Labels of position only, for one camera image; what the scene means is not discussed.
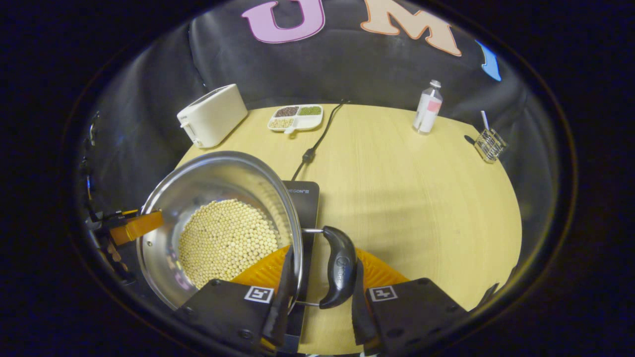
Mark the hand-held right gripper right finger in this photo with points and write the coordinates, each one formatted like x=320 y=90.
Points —
x=412 y=312

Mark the stainless steel pot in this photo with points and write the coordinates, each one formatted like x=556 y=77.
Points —
x=208 y=178

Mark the black induction cooktop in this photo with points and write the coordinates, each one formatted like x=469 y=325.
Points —
x=307 y=208

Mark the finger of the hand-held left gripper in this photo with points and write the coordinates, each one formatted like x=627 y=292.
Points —
x=139 y=227

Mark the pile of yellow soybeans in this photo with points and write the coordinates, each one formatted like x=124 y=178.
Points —
x=223 y=238

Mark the clear bottle with pink label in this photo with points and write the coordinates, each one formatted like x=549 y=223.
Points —
x=427 y=111

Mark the white toaster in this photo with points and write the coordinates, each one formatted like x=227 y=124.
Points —
x=213 y=116

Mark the striped straw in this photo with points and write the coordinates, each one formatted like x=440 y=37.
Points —
x=484 y=120

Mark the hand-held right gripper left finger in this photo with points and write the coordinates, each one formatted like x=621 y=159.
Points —
x=228 y=312

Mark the white divided bean dish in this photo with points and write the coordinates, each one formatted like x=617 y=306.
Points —
x=297 y=121

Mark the small clear glass cup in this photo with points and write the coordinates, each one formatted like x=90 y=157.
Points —
x=490 y=145

